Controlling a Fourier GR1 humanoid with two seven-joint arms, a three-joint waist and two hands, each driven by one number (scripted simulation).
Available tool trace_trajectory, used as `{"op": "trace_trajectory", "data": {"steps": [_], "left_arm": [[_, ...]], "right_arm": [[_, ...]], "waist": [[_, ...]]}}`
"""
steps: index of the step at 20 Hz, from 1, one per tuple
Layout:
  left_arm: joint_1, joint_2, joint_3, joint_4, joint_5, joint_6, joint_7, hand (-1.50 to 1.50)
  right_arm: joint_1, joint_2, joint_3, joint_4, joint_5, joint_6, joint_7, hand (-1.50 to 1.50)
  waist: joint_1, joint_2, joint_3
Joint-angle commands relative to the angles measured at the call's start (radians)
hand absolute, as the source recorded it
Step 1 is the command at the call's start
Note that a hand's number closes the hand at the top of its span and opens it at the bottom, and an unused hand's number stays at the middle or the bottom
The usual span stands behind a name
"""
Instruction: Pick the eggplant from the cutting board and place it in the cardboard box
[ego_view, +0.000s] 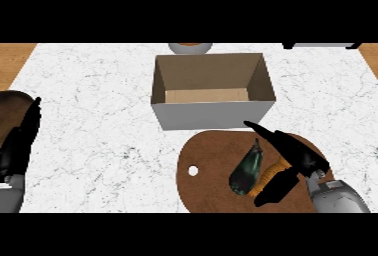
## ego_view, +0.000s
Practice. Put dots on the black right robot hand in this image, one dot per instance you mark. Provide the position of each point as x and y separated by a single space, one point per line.
292 150

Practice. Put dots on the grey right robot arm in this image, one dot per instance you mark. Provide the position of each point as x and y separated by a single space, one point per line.
334 196

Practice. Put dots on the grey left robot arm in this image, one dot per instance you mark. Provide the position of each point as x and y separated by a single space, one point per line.
9 195

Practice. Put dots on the dark green eggplant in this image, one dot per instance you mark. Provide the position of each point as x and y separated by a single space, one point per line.
248 168

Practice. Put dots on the brown wooden cutting board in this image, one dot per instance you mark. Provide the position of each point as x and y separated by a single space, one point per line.
211 166

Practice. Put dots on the cardboard box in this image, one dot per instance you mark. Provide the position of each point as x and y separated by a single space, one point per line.
211 91

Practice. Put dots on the orange croissant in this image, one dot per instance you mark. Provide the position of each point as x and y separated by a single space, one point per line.
272 170

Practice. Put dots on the grey appliance with black feet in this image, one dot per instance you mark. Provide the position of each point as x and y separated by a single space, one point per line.
322 45

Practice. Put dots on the grey bowl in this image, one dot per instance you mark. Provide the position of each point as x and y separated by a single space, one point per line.
189 48

